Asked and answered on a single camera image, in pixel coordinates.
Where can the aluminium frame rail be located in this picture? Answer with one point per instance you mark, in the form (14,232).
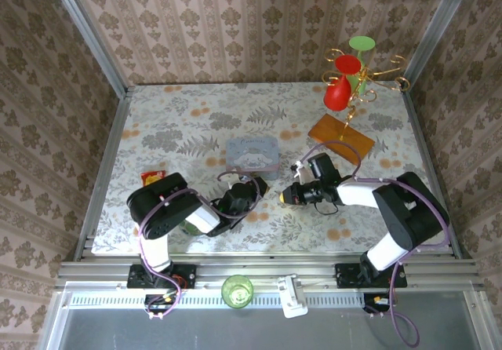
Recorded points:
(255,267)

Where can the pastel cartoon dog tin box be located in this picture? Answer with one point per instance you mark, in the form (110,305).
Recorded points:
(251,155)

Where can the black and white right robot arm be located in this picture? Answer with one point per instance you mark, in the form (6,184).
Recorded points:
(408,208)

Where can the brown wooden base board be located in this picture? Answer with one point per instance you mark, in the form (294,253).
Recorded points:
(341,138)

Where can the floral patterned table cover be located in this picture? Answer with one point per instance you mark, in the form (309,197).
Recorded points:
(235,103)

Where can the aluminium frame post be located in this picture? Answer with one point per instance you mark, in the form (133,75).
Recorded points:
(86,28)
(439,24)

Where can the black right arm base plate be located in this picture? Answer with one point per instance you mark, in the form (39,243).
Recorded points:
(345,275)

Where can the red snack packet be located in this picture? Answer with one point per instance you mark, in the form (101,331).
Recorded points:
(153,177)

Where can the aluminium table side rail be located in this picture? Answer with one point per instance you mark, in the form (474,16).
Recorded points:
(427,146)
(106,161)

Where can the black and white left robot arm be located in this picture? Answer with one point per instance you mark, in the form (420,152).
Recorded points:
(164,205)

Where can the green glass cup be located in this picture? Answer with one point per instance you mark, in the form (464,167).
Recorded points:
(237,291)

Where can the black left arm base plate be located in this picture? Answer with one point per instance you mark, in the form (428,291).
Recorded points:
(184,275)

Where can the green plastic goblet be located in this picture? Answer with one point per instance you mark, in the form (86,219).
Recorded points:
(361,44)

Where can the red plastic goblet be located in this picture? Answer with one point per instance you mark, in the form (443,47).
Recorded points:
(337,95)

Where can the grey metal tray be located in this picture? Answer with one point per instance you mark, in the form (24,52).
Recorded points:
(235,330)

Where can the green leaf pattern plate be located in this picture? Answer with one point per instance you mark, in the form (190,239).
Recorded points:
(190,229)

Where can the white plastic mount bracket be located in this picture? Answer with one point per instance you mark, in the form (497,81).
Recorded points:
(292,299)

